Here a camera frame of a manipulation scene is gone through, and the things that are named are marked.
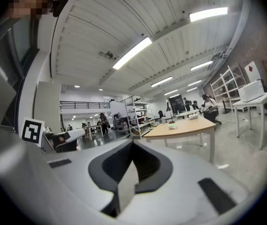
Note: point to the white empty shelf rack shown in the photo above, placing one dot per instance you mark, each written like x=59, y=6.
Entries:
x=227, y=85

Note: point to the black desk lamp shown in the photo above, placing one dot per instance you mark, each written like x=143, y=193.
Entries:
x=169, y=111

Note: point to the black door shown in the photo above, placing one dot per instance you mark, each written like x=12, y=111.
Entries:
x=177, y=104

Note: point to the white stocked shelf rack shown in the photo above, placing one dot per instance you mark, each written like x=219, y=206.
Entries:
x=138, y=121

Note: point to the white box appliance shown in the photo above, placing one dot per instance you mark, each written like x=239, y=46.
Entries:
x=250, y=91

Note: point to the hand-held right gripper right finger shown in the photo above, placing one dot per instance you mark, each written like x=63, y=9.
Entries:
x=185, y=172

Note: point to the person's head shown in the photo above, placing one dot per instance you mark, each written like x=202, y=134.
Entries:
x=30, y=1

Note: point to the white board with red mark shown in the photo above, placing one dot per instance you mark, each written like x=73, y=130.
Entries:
x=253, y=71

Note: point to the white soap dish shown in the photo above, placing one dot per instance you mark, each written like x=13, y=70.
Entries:
x=173, y=127

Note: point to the white round table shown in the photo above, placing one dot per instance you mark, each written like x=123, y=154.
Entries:
x=187, y=112

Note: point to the black head-worn camera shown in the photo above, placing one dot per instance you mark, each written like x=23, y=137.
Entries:
x=60, y=5

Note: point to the white side table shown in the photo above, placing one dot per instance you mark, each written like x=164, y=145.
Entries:
x=255, y=99

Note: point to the ceiling tube lights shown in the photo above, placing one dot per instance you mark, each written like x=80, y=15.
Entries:
x=133, y=53

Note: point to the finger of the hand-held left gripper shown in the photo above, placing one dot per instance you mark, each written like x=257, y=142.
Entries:
x=77, y=134

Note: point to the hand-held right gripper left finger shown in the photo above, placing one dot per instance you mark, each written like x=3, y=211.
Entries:
x=81, y=170

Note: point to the black mezzanine railing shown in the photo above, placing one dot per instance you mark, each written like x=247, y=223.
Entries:
x=84, y=105

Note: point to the light wooden table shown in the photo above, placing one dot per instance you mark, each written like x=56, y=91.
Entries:
x=182, y=128

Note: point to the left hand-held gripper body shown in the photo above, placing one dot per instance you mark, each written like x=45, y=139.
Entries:
x=32, y=131

